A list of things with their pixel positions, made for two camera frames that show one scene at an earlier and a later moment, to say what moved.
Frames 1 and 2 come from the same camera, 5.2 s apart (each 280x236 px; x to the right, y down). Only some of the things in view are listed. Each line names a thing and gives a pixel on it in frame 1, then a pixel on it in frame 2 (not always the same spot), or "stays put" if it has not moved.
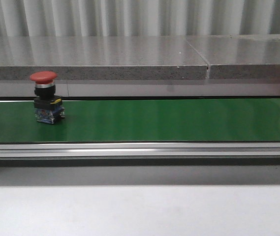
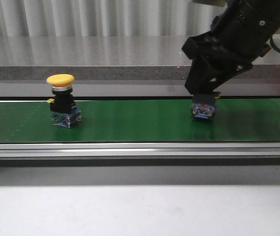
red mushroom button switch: x=48 y=107 → x=203 y=106
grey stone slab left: x=91 y=58 stays put
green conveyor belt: x=190 y=120 stays put
